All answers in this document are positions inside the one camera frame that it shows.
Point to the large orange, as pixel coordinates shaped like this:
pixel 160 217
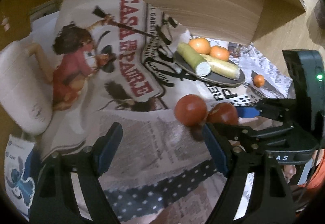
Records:
pixel 200 45
pixel 220 53

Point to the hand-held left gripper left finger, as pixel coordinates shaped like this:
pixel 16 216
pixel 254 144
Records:
pixel 111 142

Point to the blue cartoon paper bag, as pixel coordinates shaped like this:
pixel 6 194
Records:
pixel 17 175

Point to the red tomato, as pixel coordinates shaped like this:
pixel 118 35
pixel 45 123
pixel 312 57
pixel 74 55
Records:
pixel 191 109
pixel 223 113

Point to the yellow corn cob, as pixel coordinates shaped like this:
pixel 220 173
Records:
pixel 223 68

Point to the newspaper sheet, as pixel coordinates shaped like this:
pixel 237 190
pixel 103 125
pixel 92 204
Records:
pixel 157 142

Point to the person's right hand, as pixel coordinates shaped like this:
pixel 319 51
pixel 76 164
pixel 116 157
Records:
pixel 289 171

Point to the green cucumber piece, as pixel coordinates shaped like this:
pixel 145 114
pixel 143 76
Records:
pixel 194 59

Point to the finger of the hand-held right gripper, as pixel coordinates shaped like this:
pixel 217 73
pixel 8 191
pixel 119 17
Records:
pixel 243 130
pixel 246 112

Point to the printed cloth tote bag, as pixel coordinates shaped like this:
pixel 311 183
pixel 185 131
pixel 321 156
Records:
pixel 121 48

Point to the small orange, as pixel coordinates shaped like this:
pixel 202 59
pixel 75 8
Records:
pixel 259 80

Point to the dark round plate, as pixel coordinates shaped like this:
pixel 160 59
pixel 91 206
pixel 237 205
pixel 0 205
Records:
pixel 215 77

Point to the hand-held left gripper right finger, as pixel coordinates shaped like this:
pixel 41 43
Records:
pixel 215 150

